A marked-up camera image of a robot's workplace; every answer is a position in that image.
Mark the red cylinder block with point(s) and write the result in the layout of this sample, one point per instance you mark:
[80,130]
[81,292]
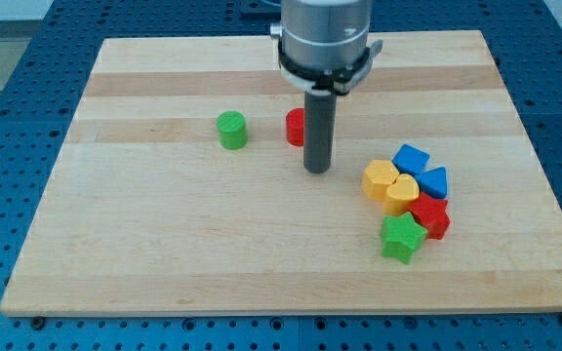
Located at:
[295,126]

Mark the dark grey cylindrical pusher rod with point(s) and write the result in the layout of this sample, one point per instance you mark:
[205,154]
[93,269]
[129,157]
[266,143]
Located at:
[319,124]

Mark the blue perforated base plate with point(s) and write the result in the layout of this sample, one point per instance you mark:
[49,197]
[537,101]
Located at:
[39,100]

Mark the green cylinder block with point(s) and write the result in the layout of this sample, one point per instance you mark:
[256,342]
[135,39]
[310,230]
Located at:
[231,127]

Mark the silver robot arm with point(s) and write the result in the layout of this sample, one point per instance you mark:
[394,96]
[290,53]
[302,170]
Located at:
[323,50]

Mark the yellow heart block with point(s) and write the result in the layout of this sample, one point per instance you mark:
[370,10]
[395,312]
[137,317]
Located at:
[400,195]

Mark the yellow hexagon block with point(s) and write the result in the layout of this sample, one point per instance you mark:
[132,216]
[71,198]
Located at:
[377,177]

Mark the blue cube block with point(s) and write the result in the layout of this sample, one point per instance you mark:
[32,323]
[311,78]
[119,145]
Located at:
[410,160]

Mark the red star block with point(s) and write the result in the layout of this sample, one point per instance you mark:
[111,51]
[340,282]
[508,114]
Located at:
[431,213]

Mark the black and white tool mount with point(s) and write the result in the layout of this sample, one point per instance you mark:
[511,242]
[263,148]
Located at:
[337,82]

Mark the blue triangle block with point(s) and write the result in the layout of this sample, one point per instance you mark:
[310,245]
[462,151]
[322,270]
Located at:
[434,183]

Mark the light wooden board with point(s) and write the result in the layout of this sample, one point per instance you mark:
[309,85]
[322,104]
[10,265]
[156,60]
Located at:
[146,214]

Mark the green star block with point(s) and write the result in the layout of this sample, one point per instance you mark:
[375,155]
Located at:
[401,237]

